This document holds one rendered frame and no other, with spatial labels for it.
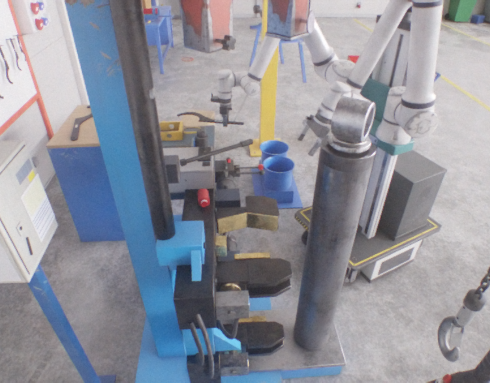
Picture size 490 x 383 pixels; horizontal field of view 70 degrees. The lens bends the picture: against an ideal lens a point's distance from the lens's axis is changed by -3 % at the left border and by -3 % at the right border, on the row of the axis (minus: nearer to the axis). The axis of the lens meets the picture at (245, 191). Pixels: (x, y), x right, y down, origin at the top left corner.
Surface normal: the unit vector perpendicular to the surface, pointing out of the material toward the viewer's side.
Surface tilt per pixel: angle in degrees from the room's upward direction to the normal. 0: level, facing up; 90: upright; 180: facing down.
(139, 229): 90
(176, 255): 90
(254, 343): 0
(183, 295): 0
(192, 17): 90
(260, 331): 0
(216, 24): 90
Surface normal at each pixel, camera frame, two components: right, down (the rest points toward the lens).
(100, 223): 0.07, 0.59
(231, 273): 0.00, -0.81
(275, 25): -0.66, 0.44
